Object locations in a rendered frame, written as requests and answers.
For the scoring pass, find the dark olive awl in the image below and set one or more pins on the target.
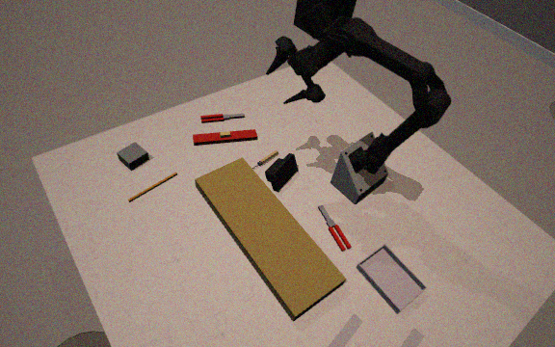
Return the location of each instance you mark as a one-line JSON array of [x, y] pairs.
[[267, 158]]

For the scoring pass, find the tan rectangular panel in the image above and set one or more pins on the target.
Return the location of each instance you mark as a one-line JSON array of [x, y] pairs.
[[287, 259]]

